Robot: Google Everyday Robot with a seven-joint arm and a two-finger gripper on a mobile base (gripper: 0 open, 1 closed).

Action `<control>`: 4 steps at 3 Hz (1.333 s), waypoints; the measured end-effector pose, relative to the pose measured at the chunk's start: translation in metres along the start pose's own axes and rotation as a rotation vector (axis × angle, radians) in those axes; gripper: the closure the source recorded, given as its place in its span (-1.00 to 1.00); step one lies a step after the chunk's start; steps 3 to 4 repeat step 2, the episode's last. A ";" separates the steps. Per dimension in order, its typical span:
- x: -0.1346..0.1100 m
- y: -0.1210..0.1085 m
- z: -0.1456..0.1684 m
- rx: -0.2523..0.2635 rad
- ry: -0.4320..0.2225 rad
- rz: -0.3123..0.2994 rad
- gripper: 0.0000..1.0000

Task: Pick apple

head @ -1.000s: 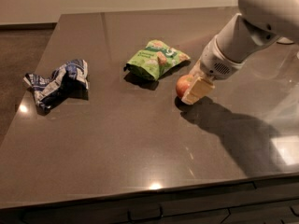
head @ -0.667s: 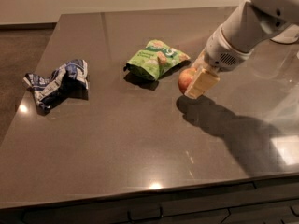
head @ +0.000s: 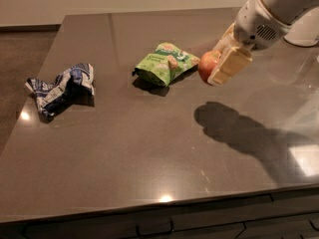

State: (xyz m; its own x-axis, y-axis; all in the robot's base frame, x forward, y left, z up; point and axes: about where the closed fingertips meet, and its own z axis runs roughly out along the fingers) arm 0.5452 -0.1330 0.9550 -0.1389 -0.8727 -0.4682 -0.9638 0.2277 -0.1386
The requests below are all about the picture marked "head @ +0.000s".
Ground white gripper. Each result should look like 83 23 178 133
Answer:
207 0 291 86

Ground red apple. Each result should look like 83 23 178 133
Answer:
198 50 221 83

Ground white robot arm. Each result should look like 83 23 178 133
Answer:
206 0 319 86

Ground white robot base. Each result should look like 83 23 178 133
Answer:
284 7 319 47

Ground green snack bag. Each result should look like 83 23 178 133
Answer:
133 43 199 87

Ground blue white crumpled bag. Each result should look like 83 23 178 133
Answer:
25 63 95 118

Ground dark cabinet drawers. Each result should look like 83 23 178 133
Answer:
0 187 319 239

